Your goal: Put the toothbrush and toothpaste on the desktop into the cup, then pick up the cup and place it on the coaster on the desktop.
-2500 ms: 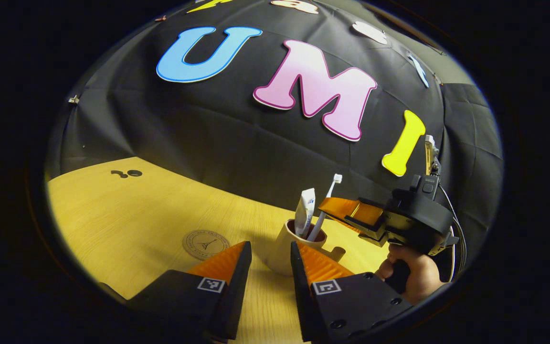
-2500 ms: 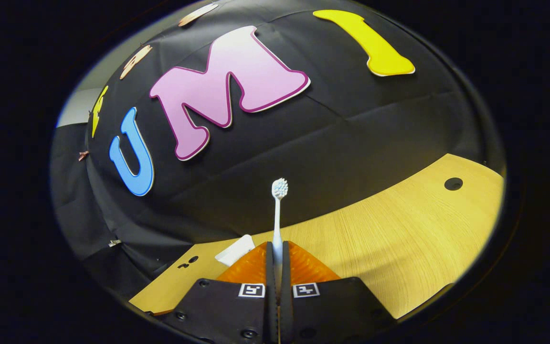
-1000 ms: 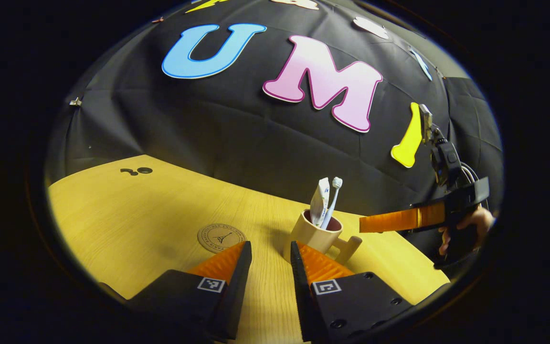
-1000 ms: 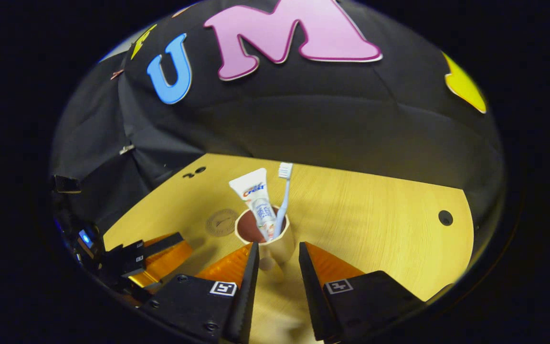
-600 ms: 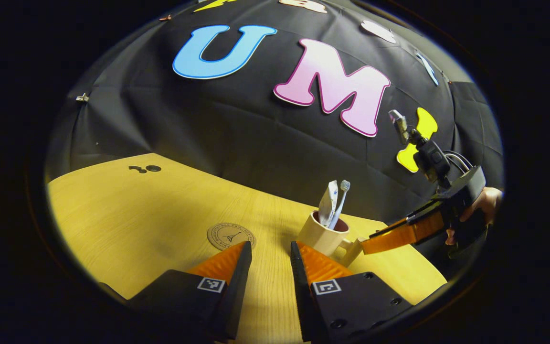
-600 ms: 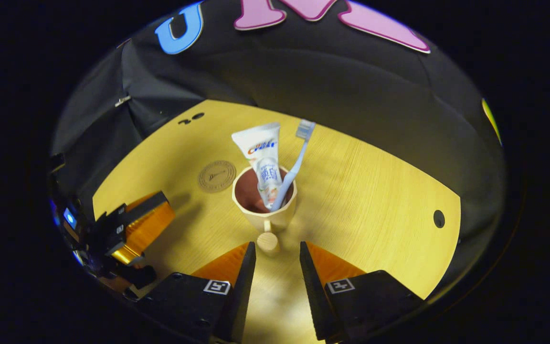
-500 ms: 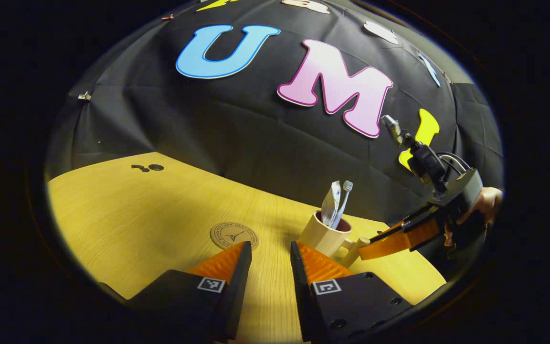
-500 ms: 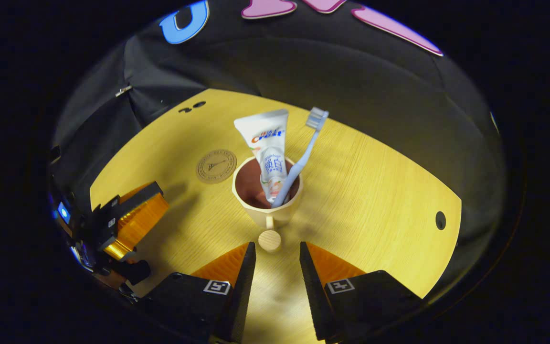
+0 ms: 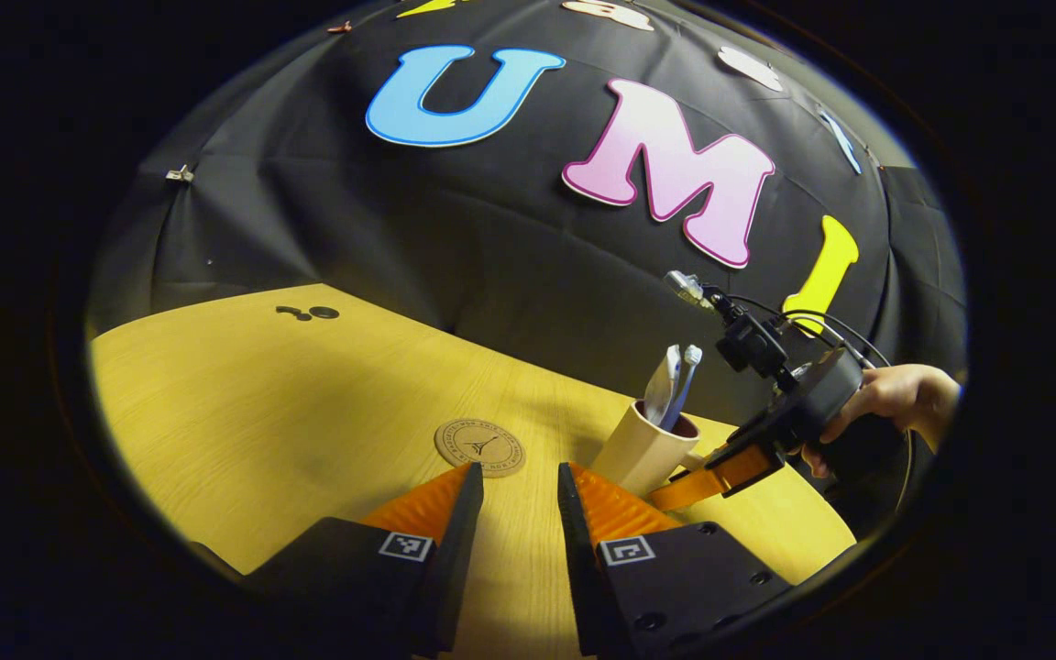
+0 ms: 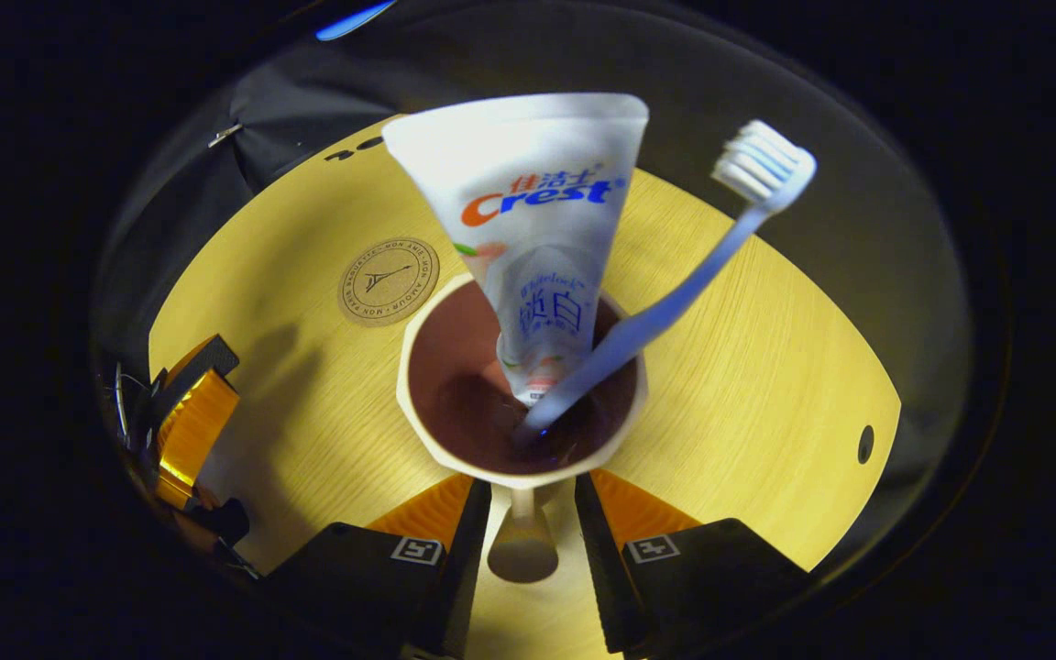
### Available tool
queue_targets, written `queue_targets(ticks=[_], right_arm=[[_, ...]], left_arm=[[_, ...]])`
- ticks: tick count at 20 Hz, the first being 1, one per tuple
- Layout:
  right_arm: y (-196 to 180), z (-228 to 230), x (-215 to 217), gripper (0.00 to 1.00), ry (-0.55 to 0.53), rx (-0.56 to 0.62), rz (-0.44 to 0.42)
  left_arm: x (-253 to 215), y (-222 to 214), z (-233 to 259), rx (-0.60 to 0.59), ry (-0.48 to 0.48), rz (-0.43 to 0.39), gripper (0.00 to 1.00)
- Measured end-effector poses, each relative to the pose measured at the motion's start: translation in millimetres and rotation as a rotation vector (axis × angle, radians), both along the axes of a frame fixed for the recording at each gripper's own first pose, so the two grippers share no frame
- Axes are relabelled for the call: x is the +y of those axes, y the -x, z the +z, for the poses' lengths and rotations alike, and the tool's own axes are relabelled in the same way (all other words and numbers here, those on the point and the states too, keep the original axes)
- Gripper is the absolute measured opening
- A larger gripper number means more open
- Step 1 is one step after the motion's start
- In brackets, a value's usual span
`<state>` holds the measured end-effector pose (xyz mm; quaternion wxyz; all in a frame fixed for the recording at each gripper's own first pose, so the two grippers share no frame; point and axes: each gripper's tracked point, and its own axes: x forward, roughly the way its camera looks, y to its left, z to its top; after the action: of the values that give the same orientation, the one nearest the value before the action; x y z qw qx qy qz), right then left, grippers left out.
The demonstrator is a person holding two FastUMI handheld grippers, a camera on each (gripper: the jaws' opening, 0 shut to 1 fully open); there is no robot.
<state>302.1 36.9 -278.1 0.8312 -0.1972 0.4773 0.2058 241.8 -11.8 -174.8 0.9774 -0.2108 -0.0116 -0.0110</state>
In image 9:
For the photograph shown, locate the white toothbrush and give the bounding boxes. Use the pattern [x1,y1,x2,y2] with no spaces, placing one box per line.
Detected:
[659,345,704,434]

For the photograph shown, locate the round wooden coaster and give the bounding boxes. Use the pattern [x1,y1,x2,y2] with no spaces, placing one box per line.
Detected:
[434,419,526,479]

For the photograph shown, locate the beige cup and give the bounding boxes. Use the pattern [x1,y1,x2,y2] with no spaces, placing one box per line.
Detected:
[589,400,709,501]

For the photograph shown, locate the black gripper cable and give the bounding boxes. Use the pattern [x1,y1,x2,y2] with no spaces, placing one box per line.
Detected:
[725,293,916,514]

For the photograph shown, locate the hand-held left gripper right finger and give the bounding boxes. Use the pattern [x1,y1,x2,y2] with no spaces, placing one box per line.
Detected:
[555,460,795,657]

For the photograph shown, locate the white toothpaste tube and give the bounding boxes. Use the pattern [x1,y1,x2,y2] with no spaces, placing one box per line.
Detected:
[643,345,681,427]

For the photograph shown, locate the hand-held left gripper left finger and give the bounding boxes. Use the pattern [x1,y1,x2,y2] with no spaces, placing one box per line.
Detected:
[239,461,487,657]

